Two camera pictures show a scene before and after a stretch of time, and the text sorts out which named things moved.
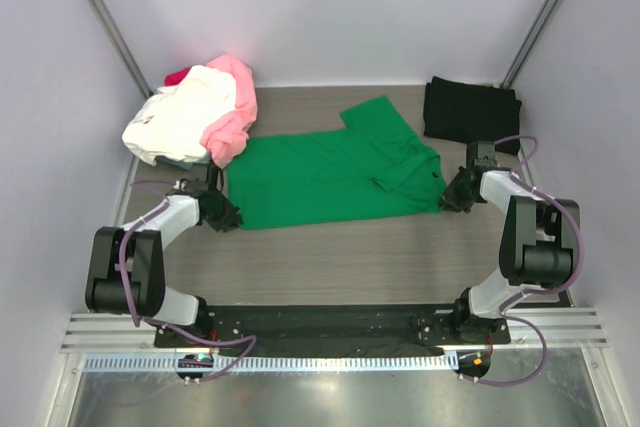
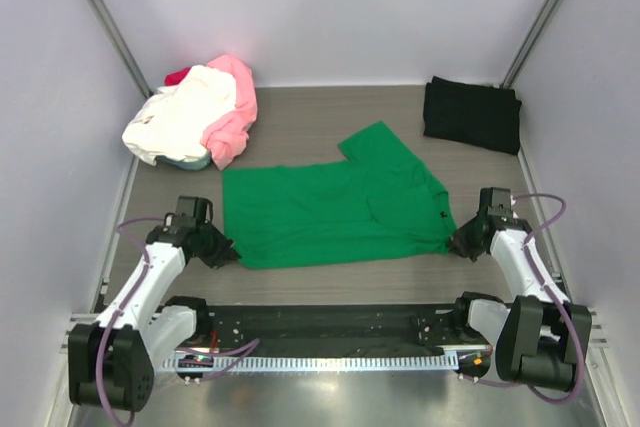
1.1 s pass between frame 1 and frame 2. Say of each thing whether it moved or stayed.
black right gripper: moved
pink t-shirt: stayed
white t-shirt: stayed
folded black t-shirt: stayed
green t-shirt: moved
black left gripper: moved
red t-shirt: stayed
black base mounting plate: stayed
